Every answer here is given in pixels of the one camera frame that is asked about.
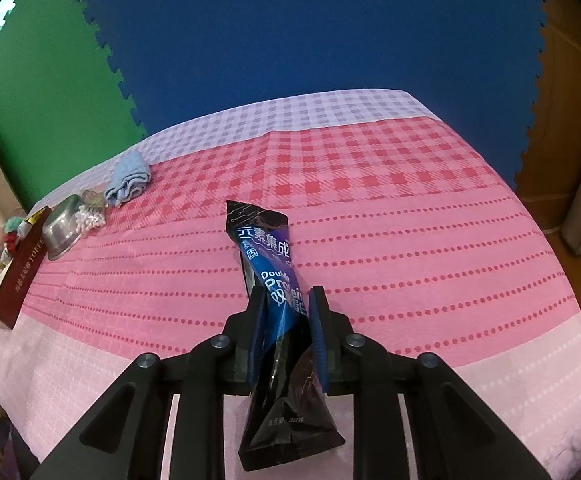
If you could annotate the brown foam mat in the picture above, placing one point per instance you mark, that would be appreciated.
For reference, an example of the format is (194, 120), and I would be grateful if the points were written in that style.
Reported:
(555, 110)

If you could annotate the clear cotton swab packet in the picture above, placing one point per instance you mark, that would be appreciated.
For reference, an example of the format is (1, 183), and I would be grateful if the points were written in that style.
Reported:
(90, 220)

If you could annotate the green foam mat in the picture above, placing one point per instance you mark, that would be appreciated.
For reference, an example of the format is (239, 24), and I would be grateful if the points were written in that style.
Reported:
(45, 85)

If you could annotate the red tin box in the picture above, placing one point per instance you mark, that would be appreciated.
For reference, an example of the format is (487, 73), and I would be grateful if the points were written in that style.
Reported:
(18, 280)

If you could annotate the pink tablecloth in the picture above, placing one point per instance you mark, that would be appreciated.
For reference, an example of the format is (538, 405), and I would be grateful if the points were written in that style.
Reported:
(395, 260)

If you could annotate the light blue cloth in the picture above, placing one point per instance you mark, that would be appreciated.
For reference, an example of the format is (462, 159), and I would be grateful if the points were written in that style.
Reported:
(128, 180)

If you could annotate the blue foam mat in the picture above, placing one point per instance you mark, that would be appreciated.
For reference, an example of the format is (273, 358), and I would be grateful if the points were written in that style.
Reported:
(295, 35)

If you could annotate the steel bowl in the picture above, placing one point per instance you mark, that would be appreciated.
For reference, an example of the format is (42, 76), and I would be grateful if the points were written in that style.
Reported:
(60, 230)

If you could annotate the dark blue snack packet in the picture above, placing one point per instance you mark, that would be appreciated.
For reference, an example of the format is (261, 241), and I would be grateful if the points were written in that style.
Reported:
(270, 240)

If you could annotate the teal fluffy scrunchie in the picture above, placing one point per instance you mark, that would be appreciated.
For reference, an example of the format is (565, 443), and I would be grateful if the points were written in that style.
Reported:
(15, 224)

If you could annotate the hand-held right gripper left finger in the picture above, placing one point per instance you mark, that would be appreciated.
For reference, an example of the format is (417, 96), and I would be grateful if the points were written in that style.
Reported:
(255, 355)

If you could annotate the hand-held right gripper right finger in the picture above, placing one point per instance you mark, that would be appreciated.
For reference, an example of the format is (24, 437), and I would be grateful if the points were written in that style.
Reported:
(319, 340)

